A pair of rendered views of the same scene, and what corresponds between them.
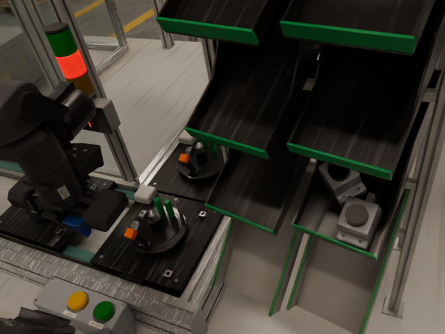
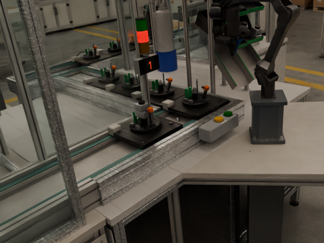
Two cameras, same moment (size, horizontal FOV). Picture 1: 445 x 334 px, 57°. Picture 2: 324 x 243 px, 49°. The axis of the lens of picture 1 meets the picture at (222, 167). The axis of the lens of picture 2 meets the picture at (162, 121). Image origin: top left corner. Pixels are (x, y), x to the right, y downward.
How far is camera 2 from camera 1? 183 cm
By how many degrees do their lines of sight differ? 62
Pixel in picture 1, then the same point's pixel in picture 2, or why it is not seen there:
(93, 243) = not seen: hidden behind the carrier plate
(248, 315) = not seen: hidden behind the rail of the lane
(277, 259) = (236, 71)
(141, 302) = (228, 108)
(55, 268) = (193, 126)
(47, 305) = (215, 127)
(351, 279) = (250, 65)
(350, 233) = (257, 33)
